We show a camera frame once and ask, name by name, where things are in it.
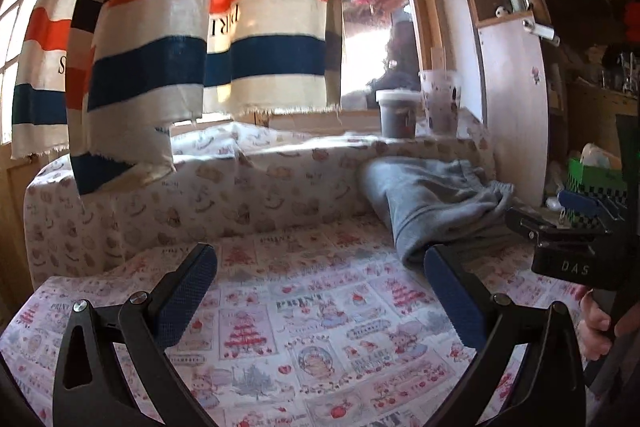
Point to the small soccer ball figure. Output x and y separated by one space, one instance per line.
500 11

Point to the white board panel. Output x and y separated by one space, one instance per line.
515 117

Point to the bear print beige cloth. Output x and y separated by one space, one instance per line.
225 187

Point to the dark jar with white lid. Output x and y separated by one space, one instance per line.
397 117

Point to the white egg-shaped toy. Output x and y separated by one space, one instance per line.
552 203

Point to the grey pants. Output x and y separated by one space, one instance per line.
430 197

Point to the red print bedsheet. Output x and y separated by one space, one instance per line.
310 317

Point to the white packet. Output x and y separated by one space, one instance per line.
600 157

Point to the wooden shelf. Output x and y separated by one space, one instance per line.
590 107

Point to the person's right hand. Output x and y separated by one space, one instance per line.
595 327

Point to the wooden door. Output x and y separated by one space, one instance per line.
12 187

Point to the green checkered bag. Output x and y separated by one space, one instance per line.
595 179

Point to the striped curtain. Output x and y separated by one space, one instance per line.
150 32

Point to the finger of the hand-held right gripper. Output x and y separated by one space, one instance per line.
580 202
525 219

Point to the clear printed cup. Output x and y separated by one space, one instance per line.
440 107

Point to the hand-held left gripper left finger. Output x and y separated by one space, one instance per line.
185 302

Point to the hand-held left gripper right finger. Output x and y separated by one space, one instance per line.
452 302

